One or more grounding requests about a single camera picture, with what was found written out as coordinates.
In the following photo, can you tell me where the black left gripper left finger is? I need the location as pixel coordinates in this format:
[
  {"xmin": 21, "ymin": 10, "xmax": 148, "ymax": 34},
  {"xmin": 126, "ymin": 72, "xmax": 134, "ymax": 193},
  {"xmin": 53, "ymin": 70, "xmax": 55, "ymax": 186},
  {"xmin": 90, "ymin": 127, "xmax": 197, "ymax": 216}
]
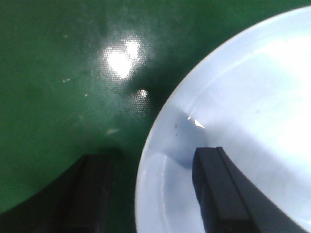
[{"xmin": 34, "ymin": 154, "xmax": 113, "ymax": 233}]

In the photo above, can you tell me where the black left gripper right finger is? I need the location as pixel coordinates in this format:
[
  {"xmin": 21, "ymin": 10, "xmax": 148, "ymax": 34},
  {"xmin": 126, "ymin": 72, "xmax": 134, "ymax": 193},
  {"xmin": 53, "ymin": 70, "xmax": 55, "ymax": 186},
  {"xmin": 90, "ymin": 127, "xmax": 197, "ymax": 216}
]
[{"xmin": 192, "ymin": 147, "xmax": 305, "ymax": 233}]

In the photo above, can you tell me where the light blue plate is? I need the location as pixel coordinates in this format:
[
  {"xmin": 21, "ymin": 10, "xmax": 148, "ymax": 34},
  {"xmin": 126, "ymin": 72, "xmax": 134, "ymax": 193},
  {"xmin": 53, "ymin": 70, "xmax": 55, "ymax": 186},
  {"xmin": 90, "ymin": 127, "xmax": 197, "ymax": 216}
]
[{"xmin": 135, "ymin": 7, "xmax": 311, "ymax": 233}]

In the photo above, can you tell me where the green circular conveyor belt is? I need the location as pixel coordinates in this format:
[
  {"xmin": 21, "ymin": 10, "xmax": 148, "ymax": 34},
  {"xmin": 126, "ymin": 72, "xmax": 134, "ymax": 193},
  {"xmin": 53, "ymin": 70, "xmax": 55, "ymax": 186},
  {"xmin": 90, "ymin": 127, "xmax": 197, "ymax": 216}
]
[{"xmin": 0, "ymin": 0, "xmax": 310, "ymax": 233}]

